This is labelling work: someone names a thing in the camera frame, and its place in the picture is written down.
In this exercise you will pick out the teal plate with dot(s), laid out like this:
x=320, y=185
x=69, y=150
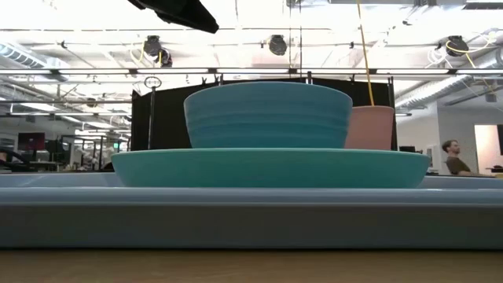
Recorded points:
x=271, y=169

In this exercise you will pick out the black backdrop partition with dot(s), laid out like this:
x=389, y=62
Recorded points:
x=165, y=118

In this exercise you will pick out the dark computer monitor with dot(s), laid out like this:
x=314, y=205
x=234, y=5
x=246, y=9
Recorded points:
x=31, y=141

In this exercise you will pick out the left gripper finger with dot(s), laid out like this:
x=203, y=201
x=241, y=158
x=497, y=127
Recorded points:
x=184, y=13

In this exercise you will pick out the blue plastic tray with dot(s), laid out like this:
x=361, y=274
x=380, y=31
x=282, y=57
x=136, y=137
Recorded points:
x=251, y=220

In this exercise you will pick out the small black monitor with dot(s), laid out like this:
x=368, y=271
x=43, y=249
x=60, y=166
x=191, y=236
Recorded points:
x=407, y=149

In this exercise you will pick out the pink paper cup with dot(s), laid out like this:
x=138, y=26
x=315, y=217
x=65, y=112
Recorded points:
x=371, y=127

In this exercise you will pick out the long ceiling light strip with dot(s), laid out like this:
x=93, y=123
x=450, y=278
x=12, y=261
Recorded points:
x=177, y=71

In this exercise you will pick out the blue ribbed bowl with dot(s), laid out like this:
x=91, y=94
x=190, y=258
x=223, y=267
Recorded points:
x=267, y=118

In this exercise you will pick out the silver corrugated air duct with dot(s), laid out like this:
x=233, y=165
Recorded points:
x=432, y=94
x=23, y=55

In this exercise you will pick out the person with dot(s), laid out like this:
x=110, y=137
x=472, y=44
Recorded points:
x=456, y=163

